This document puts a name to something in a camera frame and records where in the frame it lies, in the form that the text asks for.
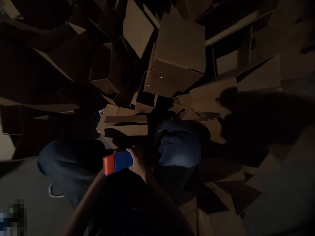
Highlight person's right hand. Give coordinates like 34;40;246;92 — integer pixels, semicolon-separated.
126;146;154;178

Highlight blue and orange tape dispenser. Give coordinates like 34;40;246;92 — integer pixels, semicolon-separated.
102;151;135;177

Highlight flat folded brown carton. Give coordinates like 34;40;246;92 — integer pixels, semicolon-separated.
95;103;150;149

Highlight person's legs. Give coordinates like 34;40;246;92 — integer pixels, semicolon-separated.
37;119;203;214

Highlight person's body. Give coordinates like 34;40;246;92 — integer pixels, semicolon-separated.
85;169;190;236

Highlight pile of cardboard boxes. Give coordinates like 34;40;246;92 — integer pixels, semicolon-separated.
0;0;315;236

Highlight large assembled brown carton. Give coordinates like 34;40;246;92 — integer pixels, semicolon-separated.
143;12;206;98

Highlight white cord loop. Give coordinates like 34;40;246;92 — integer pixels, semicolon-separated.
48;182;65;198

